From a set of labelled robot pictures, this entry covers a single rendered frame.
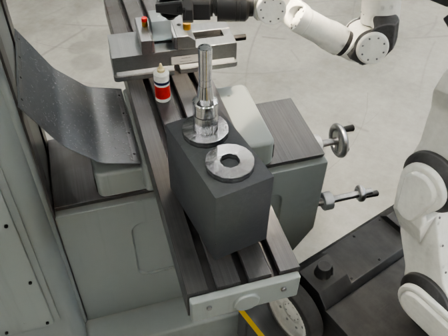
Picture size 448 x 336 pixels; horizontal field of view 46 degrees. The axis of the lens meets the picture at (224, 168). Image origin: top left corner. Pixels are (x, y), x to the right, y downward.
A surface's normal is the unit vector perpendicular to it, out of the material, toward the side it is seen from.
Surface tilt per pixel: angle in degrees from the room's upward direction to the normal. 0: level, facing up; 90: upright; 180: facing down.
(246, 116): 0
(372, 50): 76
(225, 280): 0
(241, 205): 90
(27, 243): 88
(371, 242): 0
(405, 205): 90
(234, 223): 90
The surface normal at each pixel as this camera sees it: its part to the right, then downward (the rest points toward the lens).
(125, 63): 0.25, 0.70
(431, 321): -0.82, 0.40
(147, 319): 0.02, -0.70
